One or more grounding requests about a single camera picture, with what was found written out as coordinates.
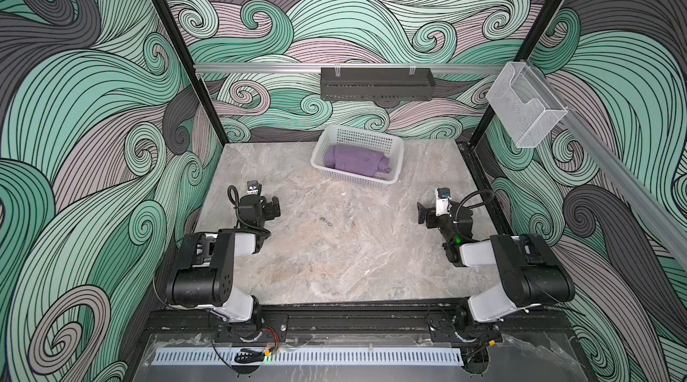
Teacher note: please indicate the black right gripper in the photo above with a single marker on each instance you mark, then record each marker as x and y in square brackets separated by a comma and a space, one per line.
[430, 214]

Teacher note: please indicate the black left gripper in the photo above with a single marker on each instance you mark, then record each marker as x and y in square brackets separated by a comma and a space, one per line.
[271, 212]

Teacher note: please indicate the purple long pants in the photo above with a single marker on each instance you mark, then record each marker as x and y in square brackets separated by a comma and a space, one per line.
[356, 160]

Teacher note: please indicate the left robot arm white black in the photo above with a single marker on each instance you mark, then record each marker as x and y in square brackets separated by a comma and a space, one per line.
[202, 276]

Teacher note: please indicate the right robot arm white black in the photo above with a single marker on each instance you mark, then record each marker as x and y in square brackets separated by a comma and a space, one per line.
[529, 273]

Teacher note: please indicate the white perforated plastic basket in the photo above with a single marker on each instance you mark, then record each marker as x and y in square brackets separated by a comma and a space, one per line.
[391, 146]

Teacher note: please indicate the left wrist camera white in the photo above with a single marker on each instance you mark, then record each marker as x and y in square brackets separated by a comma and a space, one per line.
[253, 187]

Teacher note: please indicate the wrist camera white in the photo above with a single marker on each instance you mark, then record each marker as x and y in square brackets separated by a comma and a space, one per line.
[253, 187]
[443, 201]

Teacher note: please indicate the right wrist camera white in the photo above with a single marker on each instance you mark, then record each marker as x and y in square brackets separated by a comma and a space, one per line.
[443, 201]

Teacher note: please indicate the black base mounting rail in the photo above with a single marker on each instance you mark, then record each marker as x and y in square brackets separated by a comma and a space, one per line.
[440, 321]

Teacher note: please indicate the clear acrylic wall holder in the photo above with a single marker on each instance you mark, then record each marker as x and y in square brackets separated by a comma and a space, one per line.
[526, 104]

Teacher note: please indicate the black wall-mounted tray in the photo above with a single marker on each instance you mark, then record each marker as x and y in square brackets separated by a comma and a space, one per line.
[377, 85]

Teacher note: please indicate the aluminium back rail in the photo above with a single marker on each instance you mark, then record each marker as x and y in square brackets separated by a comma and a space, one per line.
[314, 68]

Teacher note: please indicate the aluminium rail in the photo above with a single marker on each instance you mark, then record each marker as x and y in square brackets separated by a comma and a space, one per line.
[314, 68]
[636, 141]

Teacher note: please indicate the white slotted cable duct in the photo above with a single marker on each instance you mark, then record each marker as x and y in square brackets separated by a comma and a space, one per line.
[376, 356]

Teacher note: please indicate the aluminium right rail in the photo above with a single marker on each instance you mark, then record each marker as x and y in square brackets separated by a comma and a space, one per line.
[636, 141]

